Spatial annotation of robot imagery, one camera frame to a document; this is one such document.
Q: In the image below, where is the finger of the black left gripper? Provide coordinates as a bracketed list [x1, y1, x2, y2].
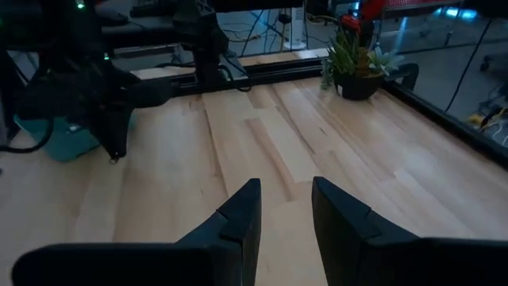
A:
[98, 110, 121, 160]
[117, 108, 133, 158]

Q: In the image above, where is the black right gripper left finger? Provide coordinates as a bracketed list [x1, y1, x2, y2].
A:
[11, 177, 263, 286]

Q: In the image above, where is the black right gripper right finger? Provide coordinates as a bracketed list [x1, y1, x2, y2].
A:
[310, 176, 508, 286]

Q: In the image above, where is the teal plastic bin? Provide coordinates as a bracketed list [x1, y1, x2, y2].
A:
[13, 113, 138, 163]

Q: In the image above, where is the potted green succulent plant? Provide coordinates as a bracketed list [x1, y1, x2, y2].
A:
[319, 28, 406, 102]

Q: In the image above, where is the white tower appliance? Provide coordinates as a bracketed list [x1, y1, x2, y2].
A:
[283, 5, 308, 51]

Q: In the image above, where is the red floor object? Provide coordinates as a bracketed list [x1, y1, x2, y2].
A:
[340, 0, 387, 37]

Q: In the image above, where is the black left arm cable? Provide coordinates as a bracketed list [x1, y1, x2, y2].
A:
[0, 117, 56, 155]

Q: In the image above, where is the black aluminium table frame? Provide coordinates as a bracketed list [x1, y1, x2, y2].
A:
[130, 55, 508, 168]

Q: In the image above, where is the yellow and white cable bundle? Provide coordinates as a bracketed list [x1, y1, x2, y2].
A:
[468, 105, 508, 148]

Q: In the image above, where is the long black floor cable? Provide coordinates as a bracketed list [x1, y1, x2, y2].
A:
[443, 18, 494, 114]

